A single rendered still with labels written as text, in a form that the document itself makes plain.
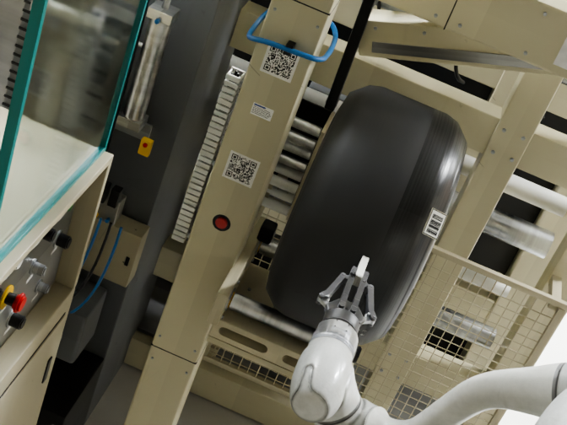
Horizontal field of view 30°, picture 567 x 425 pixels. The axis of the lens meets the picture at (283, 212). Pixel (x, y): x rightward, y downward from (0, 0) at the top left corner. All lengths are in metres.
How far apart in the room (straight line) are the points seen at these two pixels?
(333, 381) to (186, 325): 0.88
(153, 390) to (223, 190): 0.67
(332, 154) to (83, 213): 0.56
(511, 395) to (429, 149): 0.73
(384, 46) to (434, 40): 0.13
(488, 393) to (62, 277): 1.08
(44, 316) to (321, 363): 0.71
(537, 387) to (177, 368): 1.31
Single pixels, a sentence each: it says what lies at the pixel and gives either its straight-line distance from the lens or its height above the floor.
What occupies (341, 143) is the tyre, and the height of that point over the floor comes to 1.43.
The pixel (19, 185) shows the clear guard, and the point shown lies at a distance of 1.85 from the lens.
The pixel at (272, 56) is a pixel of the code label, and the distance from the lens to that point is 2.36.
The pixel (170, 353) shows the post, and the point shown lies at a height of 0.62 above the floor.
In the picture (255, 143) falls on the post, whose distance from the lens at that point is 2.45.
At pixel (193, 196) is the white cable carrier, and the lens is 2.58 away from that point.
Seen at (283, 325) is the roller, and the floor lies 0.91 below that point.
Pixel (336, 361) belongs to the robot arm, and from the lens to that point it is 1.99.
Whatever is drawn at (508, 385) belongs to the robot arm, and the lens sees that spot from 1.81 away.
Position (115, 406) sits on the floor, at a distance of 3.55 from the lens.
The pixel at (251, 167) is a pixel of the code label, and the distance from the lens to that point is 2.48.
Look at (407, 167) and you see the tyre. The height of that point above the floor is 1.44.
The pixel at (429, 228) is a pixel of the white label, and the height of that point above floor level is 1.36.
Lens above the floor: 2.46
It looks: 31 degrees down
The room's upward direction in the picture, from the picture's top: 22 degrees clockwise
